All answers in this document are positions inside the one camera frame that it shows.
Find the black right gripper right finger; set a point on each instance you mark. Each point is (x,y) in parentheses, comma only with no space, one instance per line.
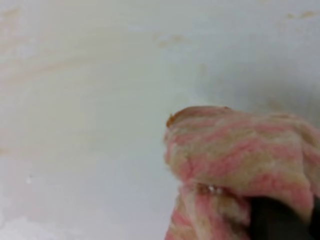
(315,222)

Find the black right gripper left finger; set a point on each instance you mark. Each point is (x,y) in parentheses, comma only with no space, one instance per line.
(273,220)

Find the pink white striped rag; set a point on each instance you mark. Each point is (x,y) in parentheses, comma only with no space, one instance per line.
(222,157)

